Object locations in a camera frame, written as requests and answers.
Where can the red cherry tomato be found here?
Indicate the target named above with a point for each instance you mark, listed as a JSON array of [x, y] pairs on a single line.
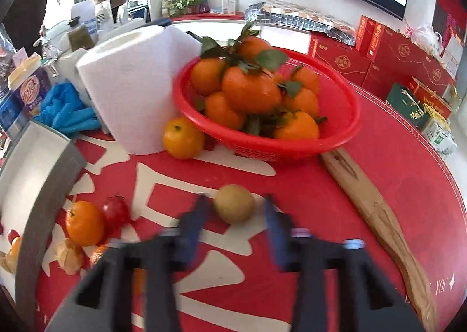
[[12, 235], [116, 210]]

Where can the white and green box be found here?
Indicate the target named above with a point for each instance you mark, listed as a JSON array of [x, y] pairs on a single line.
[[441, 137]]

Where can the small white box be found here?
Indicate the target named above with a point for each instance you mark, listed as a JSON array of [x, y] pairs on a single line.
[[228, 5]]

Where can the checked cloth bag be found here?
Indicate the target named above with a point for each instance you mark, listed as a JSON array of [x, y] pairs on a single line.
[[299, 16]]

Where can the purple carton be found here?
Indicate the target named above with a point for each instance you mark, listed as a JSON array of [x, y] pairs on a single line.
[[29, 93]]

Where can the glass jar with dark contents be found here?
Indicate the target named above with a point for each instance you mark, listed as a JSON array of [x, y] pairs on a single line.
[[80, 38]]

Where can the clear plastic bag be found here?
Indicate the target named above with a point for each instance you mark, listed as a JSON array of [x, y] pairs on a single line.
[[425, 34]]

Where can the husked physalis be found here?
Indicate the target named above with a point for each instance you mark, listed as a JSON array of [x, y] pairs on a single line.
[[5, 262], [69, 255]]

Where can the green gift box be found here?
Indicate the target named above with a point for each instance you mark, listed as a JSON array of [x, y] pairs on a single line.
[[405, 102]]

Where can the white tray with grey sides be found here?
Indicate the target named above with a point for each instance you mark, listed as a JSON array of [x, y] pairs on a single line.
[[29, 171]]

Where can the pile of leafy mandarins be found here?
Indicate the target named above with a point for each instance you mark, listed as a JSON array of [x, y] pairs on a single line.
[[251, 87]]

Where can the wooden toy sword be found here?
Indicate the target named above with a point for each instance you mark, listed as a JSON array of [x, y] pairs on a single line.
[[383, 215]]

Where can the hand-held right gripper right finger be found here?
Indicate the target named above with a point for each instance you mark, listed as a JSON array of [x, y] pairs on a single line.
[[275, 233]]

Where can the white paper towel roll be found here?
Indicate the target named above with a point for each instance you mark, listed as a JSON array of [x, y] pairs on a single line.
[[127, 91]]

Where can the brown-green kiwi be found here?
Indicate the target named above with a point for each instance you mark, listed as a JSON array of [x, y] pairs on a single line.
[[234, 204]]

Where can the blue rubber gloves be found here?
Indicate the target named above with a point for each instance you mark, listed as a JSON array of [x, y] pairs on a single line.
[[67, 109]]

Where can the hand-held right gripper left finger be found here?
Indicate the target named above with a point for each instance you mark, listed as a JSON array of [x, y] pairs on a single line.
[[193, 226]]

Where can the red plastic basket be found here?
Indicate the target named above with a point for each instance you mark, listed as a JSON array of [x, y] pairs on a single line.
[[328, 127]]

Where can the green potted plant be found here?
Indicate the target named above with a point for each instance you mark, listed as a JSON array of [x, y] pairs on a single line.
[[188, 0]]

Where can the orange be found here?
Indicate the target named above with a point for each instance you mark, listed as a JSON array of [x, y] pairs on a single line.
[[15, 250], [183, 138], [84, 223]]

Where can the blue box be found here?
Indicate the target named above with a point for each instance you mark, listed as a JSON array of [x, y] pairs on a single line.
[[11, 115]]

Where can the stack of red gift boxes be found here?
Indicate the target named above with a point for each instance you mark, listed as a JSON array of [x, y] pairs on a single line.
[[386, 58]]

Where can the white plastic jug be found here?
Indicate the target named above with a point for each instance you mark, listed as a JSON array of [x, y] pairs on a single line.
[[85, 13]]

